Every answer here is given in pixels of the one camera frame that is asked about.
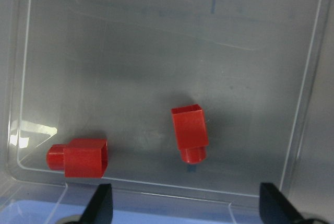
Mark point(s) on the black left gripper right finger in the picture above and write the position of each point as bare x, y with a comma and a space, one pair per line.
274, 207

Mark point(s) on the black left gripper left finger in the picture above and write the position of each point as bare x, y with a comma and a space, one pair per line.
100, 207

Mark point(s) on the red block with peg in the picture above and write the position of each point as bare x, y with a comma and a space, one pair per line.
191, 133

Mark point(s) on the clear plastic storage box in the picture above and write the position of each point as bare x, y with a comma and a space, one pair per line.
262, 71

